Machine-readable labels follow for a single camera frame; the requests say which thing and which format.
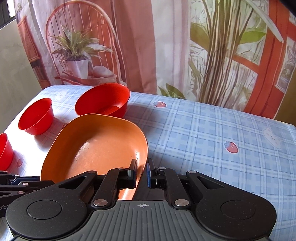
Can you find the orange square plate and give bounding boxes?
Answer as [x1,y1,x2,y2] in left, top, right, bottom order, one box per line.
[40,113,149,201]

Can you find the blue plaid tablecloth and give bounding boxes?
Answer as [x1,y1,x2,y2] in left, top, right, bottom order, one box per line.
[0,84,296,241]

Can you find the printed chair and plant backdrop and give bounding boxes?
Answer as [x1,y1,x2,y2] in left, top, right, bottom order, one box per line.
[14,1,295,124]

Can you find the red plastic bowl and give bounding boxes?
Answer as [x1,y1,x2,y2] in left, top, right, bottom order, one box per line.
[18,98,54,136]
[75,83,130,118]
[0,133,13,171]

